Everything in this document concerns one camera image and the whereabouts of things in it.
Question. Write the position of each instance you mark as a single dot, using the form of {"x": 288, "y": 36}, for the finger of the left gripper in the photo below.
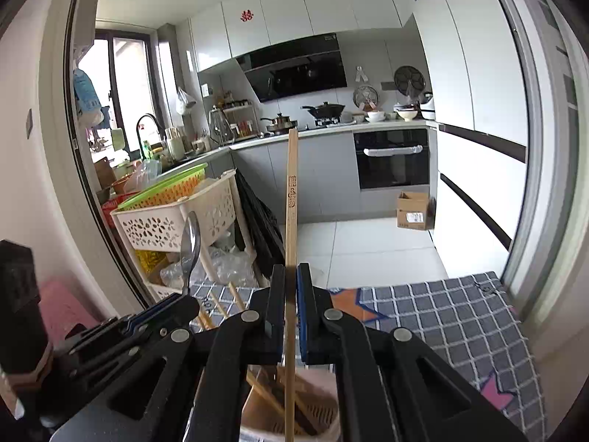
{"x": 177, "y": 307}

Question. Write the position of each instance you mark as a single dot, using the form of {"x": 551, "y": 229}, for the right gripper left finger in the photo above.
{"x": 269, "y": 303}

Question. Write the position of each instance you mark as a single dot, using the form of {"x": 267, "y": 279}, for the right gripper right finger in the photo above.
{"x": 317, "y": 344}

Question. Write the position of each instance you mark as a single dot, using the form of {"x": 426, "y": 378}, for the metal spoon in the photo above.
{"x": 190, "y": 249}

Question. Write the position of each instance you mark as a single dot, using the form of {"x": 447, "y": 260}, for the plain bamboo chopstick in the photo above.
{"x": 290, "y": 308}

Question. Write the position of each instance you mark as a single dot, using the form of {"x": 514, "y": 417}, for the black kitchen faucet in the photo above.
{"x": 149, "y": 130}

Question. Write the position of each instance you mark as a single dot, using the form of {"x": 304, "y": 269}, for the crumpled clear plastic bag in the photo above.
{"x": 230, "y": 267}

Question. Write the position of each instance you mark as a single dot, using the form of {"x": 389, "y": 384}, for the pink plastic stool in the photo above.
{"x": 62, "y": 312}

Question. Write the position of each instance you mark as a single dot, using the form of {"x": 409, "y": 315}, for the chopstick in holder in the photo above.
{"x": 265, "y": 393}

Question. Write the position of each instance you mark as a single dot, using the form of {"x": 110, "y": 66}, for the beige perforated storage cart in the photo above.
{"x": 217, "y": 205}

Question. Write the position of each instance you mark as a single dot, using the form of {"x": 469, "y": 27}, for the beige utensil holder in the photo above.
{"x": 313, "y": 400}

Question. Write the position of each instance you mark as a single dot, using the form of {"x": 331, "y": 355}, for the green plastic basket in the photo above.
{"x": 168, "y": 191}

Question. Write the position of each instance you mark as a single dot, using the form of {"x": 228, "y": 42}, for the grey checkered tablecloth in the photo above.
{"x": 441, "y": 361}

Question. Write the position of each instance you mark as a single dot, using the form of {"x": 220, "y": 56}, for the cardboard box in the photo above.
{"x": 415, "y": 211}

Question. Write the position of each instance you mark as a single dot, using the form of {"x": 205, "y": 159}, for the built-in black oven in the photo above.
{"x": 392, "y": 158}

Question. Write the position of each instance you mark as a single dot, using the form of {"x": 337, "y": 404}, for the lidded cooking pot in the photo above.
{"x": 280, "y": 124}

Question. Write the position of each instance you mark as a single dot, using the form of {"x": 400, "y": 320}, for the black wok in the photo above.
{"x": 325, "y": 111}

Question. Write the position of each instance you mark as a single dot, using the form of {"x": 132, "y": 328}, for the black range hood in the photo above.
{"x": 295, "y": 67}

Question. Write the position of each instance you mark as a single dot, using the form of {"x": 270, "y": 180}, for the white refrigerator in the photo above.
{"x": 480, "y": 109}

